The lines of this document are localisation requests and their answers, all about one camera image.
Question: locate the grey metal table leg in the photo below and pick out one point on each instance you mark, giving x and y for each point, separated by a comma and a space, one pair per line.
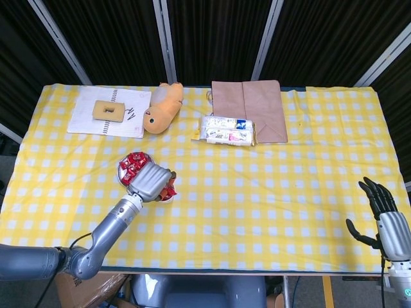
286, 292

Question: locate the black pleated curtain panel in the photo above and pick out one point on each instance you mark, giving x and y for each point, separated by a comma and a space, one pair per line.
321, 38
218, 38
19, 64
398, 96
112, 38

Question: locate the orange plush toy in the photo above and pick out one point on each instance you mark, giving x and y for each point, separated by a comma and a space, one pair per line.
160, 112

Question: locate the yellow white checked tablecloth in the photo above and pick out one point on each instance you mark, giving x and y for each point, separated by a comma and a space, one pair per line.
241, 208

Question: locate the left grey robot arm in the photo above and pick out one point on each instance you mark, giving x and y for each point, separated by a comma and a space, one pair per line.
112, 224

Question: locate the brown paper bag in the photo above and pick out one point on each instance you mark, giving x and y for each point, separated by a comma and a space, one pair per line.
257, 102

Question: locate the white snack package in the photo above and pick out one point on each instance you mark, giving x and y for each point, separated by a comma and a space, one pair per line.
224, 131

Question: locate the white paper cup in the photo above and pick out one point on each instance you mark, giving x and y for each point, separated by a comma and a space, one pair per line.
167, 201

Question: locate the white spiral notebook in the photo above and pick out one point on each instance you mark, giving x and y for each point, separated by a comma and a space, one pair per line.
83, 122

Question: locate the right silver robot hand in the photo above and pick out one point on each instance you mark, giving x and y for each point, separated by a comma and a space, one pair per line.
395, 235

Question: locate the brown cardboard box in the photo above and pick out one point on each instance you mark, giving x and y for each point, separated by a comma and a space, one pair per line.
86, 292

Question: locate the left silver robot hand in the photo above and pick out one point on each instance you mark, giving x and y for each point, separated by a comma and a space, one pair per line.
151, 183

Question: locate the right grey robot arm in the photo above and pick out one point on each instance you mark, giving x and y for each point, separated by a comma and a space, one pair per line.
400, 288

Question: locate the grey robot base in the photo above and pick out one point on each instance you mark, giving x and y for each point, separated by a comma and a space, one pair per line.
199, 292

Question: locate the tan wooden block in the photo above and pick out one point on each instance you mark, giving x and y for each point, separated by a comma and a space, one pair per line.
98, 112

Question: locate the bowl of red candies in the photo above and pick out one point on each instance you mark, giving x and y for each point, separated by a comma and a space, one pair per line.
120, 176

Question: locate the grey metal frame post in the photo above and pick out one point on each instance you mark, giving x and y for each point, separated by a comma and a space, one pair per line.
408, 186
60, 41
266, 40
165, 41
9, 133
385, 61

